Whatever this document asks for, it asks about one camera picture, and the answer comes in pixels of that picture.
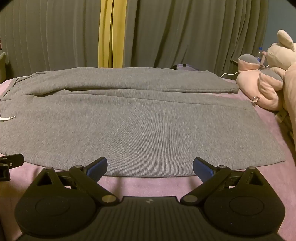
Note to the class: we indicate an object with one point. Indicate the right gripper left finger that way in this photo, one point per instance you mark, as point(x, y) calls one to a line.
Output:
point(83, 179)

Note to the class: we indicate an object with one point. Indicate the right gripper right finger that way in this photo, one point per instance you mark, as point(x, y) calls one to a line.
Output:
point(217, 179)

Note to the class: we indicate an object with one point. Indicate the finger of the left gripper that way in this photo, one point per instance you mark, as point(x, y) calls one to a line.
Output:
point(9, 162)

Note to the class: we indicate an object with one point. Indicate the grey sweatpants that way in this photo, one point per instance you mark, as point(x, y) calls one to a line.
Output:
point(147, 122)

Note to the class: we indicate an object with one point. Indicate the pink bed blanket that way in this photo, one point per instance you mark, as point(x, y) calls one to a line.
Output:
point(281, 176)

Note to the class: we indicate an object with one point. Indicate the pink plush toy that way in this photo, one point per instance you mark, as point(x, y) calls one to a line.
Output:
point(264, 87)

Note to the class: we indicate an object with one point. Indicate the purple storage box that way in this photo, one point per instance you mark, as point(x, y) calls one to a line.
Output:
point(187, 67)

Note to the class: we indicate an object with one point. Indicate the clear plastic water bottle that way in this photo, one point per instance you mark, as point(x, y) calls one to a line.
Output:
point(259, 54)

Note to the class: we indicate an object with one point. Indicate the beige plush toy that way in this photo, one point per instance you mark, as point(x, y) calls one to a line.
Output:
point(281, 59)

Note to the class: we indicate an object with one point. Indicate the grey-green curtain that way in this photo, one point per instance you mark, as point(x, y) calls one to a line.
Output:
point(54, 35)

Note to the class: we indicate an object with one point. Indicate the yellow curtain panel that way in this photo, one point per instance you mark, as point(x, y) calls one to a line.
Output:
point(111, 34)

